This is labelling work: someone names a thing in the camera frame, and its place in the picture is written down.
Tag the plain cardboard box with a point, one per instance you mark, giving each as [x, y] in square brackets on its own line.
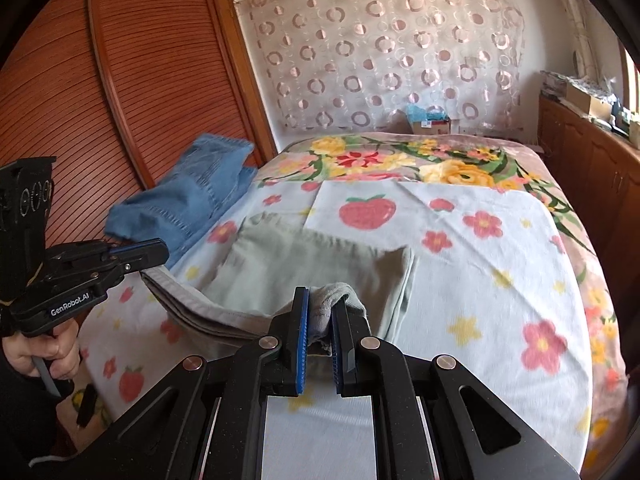
[587, 99]

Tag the folded blue jeans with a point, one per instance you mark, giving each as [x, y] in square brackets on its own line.
[185, 195]

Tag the brown slatted wooden wardrobe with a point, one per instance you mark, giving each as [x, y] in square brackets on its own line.
[125, 85]

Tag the pile of printed cloth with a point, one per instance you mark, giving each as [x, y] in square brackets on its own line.
[554, 85]

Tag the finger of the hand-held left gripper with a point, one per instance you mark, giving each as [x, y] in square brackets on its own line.
[145, 250]
[117, 269]

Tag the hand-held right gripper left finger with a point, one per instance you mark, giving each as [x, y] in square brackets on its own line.
[301, 345]

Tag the wooden frame window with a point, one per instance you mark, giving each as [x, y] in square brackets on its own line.
[631, 75]

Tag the low wooden cabinet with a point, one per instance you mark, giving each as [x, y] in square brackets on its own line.
[590, 175]

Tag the pink floral blanket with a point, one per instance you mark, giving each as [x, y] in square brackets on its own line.
[450, 160]

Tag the person's left forearm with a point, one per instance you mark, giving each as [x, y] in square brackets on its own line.
[25, 420]

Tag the cardboard box with blue bag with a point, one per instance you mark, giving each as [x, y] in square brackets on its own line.
[427, 121]

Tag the circle pattern sheer curtain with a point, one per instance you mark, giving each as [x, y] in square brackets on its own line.
[390, 50]

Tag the white flower print sheet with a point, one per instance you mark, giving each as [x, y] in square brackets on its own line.
[475, 270]

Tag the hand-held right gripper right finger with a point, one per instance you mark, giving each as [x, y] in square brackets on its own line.
[340, 350]

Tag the pale window curtain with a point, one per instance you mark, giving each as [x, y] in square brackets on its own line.
[575, 15]

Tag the grey pants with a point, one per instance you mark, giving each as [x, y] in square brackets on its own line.
[310, 270]

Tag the person's left hand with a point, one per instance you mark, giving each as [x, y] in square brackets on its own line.
[60, 355]

